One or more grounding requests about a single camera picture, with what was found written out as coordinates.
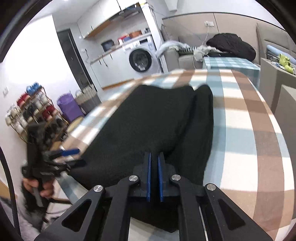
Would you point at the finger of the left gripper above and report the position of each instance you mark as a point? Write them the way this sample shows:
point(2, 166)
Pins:
point(70, 152)

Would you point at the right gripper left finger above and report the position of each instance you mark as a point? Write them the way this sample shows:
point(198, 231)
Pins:
point(143, 172)

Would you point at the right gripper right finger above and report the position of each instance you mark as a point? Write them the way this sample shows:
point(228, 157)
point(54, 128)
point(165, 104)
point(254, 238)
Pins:
point(167, 188)

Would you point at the black knit sweater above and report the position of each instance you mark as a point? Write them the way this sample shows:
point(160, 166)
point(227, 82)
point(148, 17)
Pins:
point(177, 122)

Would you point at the purple bag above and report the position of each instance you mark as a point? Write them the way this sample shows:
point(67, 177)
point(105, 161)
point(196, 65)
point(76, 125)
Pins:
point(69, 107)

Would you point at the shoe rack with shoes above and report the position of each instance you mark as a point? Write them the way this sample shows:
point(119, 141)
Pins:
point(34, 106)

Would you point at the woven laundry basket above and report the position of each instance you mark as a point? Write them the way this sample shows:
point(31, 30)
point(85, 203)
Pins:
point(87, 99)

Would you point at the plaid bed cover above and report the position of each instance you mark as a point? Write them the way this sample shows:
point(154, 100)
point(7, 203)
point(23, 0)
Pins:
point(249, 161)

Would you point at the white kitchen cabinet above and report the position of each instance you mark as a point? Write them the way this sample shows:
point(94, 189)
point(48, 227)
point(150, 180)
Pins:
point(110, 69)

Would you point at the grey sofa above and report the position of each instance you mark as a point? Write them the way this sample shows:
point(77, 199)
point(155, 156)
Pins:
point(180, 60)

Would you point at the white washing machine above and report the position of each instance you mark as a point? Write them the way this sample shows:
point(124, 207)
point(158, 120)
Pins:
point(141, 57)

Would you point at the grey nightstand cabinet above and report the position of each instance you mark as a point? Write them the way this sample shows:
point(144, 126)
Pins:
point(271, 80)

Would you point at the black quilted jacket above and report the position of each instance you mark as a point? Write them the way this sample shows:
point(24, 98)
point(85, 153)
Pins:
point(232, 44)

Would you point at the yellow green toy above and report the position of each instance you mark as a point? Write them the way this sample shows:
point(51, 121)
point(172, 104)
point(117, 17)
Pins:
point(285, 62)

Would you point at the wall power socket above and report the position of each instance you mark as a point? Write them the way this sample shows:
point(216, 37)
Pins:
point(209, 24)

